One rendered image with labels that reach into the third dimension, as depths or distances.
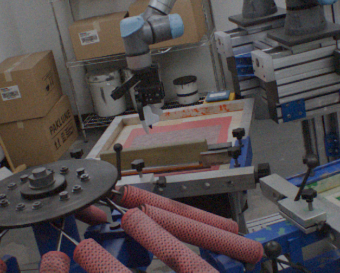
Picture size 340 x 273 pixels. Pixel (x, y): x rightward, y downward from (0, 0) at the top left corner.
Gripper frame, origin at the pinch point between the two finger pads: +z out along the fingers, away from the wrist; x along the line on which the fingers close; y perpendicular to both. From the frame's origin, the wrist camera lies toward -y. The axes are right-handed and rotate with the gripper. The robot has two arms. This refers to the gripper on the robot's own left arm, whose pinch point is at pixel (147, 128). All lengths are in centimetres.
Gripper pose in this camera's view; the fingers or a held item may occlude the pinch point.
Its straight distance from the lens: 218.0
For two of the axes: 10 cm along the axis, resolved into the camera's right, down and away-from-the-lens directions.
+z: 1.9, 9.3, 3.2
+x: 1.7, -3.6, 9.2
